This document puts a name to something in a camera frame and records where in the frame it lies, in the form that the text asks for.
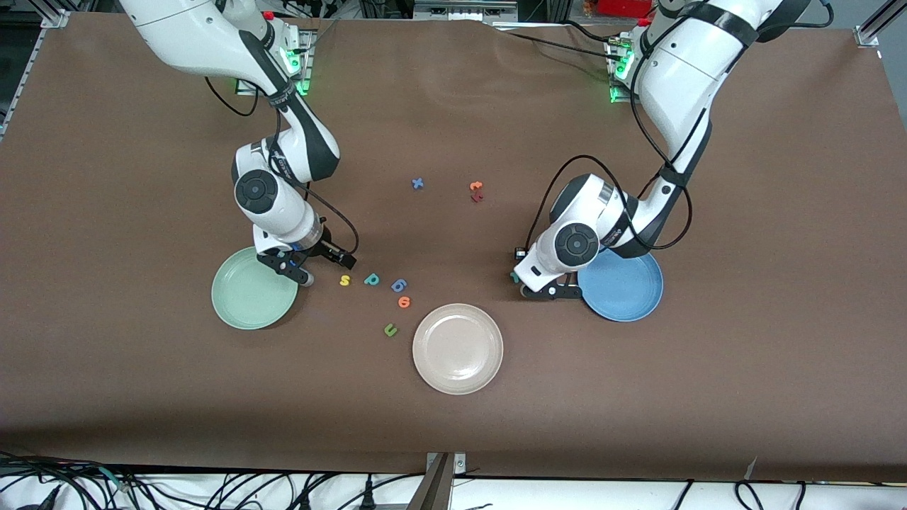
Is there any green plate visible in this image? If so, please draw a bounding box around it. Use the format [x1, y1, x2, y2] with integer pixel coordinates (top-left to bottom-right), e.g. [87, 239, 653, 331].
[211, 245, 300, 331]

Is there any blue plate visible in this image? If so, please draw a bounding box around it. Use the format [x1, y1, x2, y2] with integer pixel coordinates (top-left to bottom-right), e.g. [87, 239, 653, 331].
[578, 248, 665, 323]

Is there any beige plate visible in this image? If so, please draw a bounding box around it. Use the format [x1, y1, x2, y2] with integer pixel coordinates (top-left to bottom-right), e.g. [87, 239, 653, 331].
[412, 302, 505, 395]

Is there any brown table cover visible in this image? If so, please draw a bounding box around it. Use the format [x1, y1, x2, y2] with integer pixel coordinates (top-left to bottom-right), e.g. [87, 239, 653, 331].
[0, 13, 907, 484]

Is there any grey equipment box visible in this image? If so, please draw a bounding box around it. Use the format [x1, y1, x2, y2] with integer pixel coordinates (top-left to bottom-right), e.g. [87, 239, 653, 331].
[413, 0, 518, 22]

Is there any red box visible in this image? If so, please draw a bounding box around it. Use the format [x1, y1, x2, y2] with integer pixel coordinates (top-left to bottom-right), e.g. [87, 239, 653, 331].
[595, 0, 656, 18]

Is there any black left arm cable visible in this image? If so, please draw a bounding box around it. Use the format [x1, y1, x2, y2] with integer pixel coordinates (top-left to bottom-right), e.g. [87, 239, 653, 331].
[524, 4, 830, 252]

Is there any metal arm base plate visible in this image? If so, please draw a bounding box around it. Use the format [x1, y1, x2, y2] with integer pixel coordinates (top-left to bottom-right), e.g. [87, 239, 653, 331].
[607, 35, 638, 104]
[236, 28, 314, 97]

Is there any black table cable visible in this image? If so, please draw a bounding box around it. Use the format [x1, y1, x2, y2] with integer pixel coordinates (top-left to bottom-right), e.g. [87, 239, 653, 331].
[563, 20, 624, 47]
[492, 30, 624, 63]

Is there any metal table bracket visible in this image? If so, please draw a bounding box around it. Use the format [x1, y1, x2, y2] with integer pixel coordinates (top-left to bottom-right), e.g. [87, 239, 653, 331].
[407, 452, 468, 510]

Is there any black floor cable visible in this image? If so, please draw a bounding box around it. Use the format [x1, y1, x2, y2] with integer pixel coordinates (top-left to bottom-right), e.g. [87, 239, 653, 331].
[733, 480, 809, 510]
[0, 453, 142, 510]

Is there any aluminium frame rail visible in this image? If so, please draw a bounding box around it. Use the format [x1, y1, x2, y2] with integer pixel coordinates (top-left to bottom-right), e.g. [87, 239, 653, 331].
[0, 8, 72, 142]
[854, 0, 907, 50]

